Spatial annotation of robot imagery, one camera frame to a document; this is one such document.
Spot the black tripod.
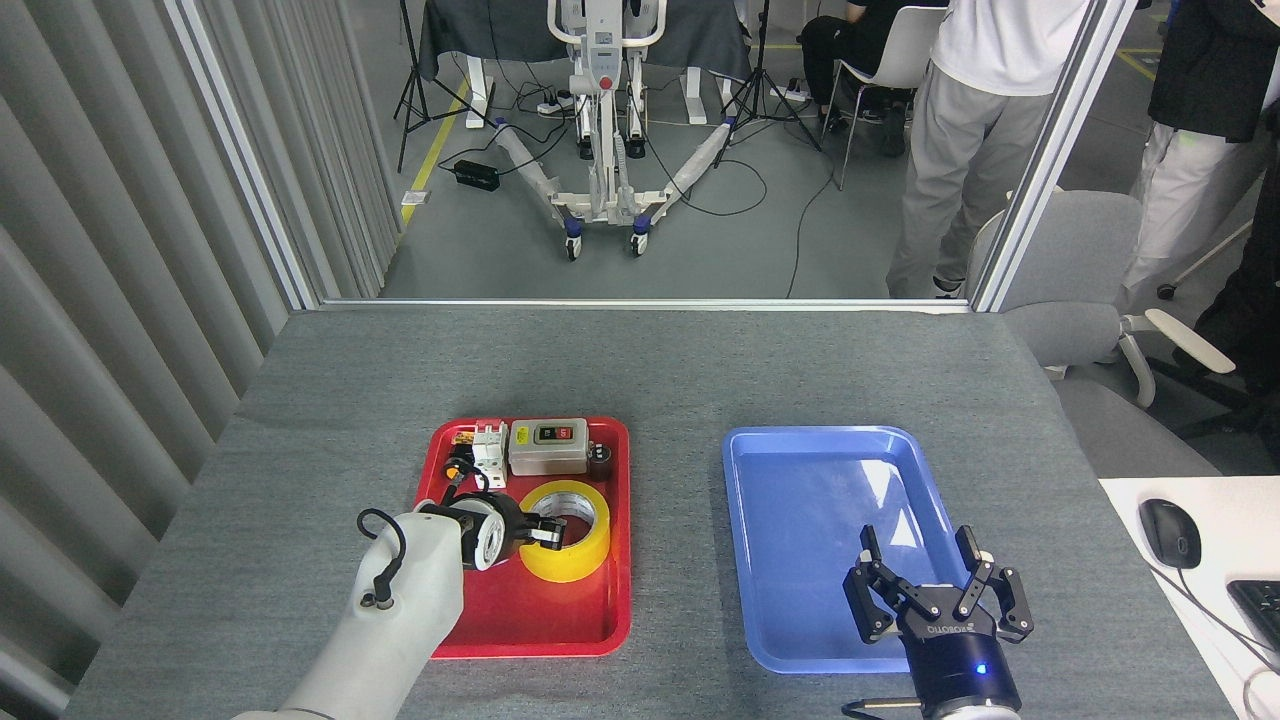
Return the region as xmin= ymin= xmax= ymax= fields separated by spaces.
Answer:
xmin=712 ymin=0 xmax=843 ymax=191
xmin=393 ymin=0 xmax=498 ymax=173

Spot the grey caster leg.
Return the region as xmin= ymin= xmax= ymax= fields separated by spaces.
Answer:
xmin=1157 ymin=220 xmax=1253 ymax=301

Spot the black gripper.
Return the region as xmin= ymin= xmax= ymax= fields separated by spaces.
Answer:
xmin=495 ymin=493 xmax=568 ymax=563
xmin=843 ymin=524 xmax=1034 ymax=717

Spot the white plastic chair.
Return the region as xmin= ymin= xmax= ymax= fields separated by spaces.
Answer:
xmin=822 ymin=5 xmax=946 ymax=191

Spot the black floor cable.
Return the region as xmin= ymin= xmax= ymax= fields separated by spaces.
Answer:
xmin=786 ymin=150 xmax=841 ymax=299
xmin=640 ymin=115 xmax=769 ymax=219

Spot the table with dark cloth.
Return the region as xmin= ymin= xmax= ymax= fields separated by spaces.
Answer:
xmin=418 ymin=0 xmax=753 ymax=129

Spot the white desk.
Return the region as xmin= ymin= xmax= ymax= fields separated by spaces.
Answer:
xmin=1098 ymin=476 xmax=1280 ymax=720

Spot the red plastic tray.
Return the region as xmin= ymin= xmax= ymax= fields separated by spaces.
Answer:
xmin=413 ymin=416 xmax=633 ymax=659

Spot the grey cable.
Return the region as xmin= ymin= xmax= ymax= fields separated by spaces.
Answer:
xmin=1243 ymin=668 xmax=1280 ymax=720

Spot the grey push button switch box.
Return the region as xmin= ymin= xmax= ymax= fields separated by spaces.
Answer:
xmin=508 ymin=418 xmax=591 ymax=478

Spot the silver aluminium rail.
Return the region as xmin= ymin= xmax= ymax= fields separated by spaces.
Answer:
xmin=318 ymin=297 xmax=971 ymax=314

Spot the grey pleated curtain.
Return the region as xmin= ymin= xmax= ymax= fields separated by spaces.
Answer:
xmin=190 ymin=0 xmax=409 ymax=301
xmin=0 ymin=0 xmax=301 ymax=720

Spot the person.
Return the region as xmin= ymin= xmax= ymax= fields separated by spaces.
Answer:
xmin=800 ymin=0 xmax=946 ymax=158
xmin=885 ymin=0 xmax=1096 ymax=299
xmin=1115 ymin=0 xmax=1280 ymax=313

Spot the yellow tape roll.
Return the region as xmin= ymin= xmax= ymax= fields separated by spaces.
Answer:
xmin=518 ymin=480 xmax=612 ymax=584

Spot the white stand on wheels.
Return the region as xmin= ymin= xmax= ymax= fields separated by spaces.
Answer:
xmin=495 ymin=0 xmax=738 ymax=263

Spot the grey office chair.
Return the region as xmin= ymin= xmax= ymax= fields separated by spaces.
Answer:
xmin=965 ymin=188 xmax=1238 ymax=479

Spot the black keyboard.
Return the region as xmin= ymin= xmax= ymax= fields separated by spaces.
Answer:
xmin=1226 ymin=580 xmax=1280 ymax=651

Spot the black mouse cable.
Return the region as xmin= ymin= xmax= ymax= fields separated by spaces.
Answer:
xmin=1150 ymin=565 xmax=1280 ymax=673

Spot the white circuit breaker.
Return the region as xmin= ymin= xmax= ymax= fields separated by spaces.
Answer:
xmin=472 ymin=422 xmax=509 ymax=491

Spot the silver aluminium post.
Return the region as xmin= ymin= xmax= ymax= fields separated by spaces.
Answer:
xmin=968 ymin=0 xmax=1141 ymax=314
xmin=160 ymin=0 xmax=323 ymax=313

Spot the black computer mouse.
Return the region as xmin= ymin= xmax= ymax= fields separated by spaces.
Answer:
xmin=1138 ymin=498 xmax=1203 ymax=571

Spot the blue plastic tray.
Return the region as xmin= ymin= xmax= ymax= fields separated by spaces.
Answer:
xmin=722 ymin=426 xmax=979 ymax=674

